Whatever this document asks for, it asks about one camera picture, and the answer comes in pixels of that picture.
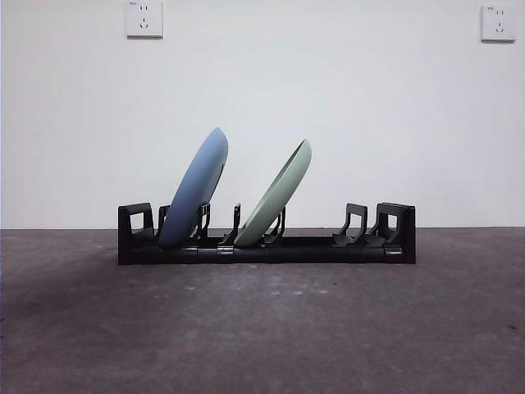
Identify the pale green plate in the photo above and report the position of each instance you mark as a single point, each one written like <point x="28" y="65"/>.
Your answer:
<point x="275" y="197"/>

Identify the blue plate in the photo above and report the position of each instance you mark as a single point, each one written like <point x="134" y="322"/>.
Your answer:
<point x="193" y="193"/>

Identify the white wall socket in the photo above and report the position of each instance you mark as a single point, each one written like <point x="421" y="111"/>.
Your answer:
<point x="498" y="22"/>
<point x="144" y="18"/>

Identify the black plate rack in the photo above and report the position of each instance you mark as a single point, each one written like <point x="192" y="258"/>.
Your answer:
<point x="307" y="254"/>

